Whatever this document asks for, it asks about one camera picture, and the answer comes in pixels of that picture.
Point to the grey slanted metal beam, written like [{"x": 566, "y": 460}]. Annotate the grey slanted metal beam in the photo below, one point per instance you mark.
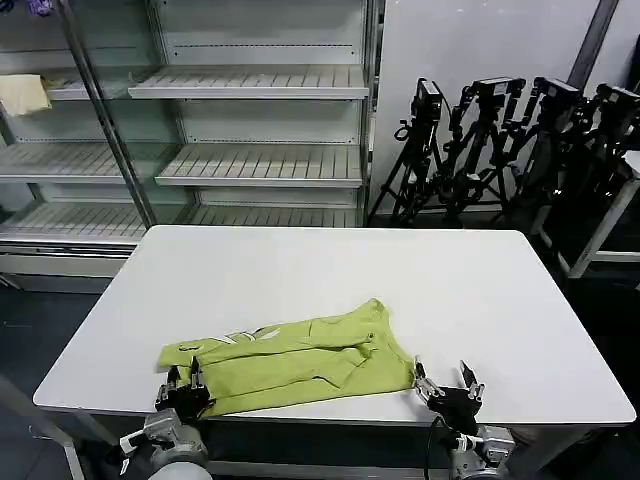
[{"x": 595, "y": 45}]

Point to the glass-door grey shelf unit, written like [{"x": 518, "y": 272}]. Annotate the glass-door grey shelf unit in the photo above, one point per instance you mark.
[{"x": 65, "y": 165}]

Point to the black camera tripod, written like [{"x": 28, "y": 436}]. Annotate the black camera tripod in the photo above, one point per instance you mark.
[
  {"x": 547, "y": 135},
  {"x": 482, "y": 135},
  {"x": 420, "y": 145},
  {"x": 612, "y": 130}
]

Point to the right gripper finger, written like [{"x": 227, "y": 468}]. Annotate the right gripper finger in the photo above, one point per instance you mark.
[
  {"x": 474, "y": 382},
  {"x": 425, "y": 385}
]

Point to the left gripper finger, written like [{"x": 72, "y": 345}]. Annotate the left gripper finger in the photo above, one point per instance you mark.
[
  {"x": 172, "y": 380},
  {"x": 195, "y": 375}
]

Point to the lime green t-shirt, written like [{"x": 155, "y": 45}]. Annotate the lime green t-shirt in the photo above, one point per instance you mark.
[{"x": 300, "y": 360}]

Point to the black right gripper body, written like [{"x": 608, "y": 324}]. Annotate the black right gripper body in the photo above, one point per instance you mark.
[{"x": 457, "y": 407}]

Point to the beige folded cloth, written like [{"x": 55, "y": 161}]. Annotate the beige folded cloth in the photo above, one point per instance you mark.
[{"x": 24, "y": 92}]

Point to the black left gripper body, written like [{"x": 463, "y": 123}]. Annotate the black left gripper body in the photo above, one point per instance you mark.
[{"x": 187, "y": 400}]

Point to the empty grey shelf unit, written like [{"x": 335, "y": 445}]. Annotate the empty grey shelf unit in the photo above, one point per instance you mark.
[{"x": 260, "y": 120}]

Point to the purple item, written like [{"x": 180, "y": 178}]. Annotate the purple item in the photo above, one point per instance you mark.
[{"x": 41, "y": 7}]

